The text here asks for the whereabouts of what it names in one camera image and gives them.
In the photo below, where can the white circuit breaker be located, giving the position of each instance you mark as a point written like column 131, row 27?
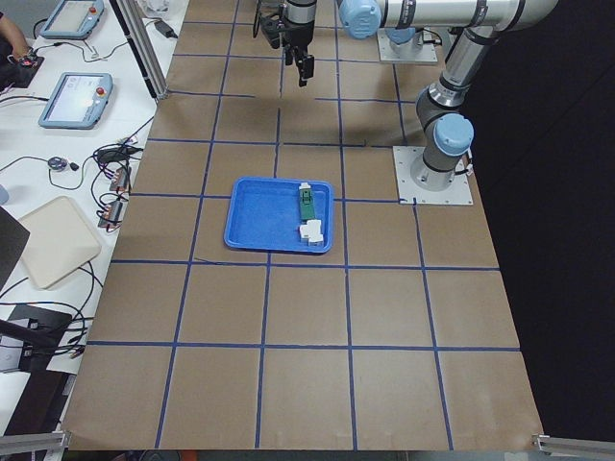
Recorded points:
column 311, row 233

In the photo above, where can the blue plastic tray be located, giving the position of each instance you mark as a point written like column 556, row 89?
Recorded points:
column 264, row 215

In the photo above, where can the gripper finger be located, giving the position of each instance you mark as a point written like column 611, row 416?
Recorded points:
column 305, row 65
column 288, row 55

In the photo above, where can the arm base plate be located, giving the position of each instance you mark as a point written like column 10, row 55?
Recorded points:
column 419, row 185
column 418, row 50

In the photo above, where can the blue teach pendant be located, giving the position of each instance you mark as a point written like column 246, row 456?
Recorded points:
column 73, row 19
column 77, row 102

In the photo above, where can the aluminium frame post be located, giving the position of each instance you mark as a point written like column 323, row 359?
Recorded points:
column 134, row 30

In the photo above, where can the black power adapter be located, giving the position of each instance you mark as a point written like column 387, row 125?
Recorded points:
column 165, row 29

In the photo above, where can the far blue teach pendant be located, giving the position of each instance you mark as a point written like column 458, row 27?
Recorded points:
column 73, row 19

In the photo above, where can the green terminal block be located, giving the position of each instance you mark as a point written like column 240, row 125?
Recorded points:
column 306, row 203

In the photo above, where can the near blue teach pendant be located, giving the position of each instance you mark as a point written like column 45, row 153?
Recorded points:
column 77, row 102

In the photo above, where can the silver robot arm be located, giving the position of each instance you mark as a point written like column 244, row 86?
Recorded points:
column 449, row 135
column 408, row 36

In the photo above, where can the black monitor stand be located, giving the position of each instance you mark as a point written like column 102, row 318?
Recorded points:
column 36, row 326

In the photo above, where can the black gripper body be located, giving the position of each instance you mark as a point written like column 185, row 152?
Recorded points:
column 300, row 32

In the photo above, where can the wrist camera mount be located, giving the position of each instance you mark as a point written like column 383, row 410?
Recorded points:
column 268, row 20

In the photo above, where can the beige plastic tray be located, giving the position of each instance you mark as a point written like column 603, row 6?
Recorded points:
column 61, row 240

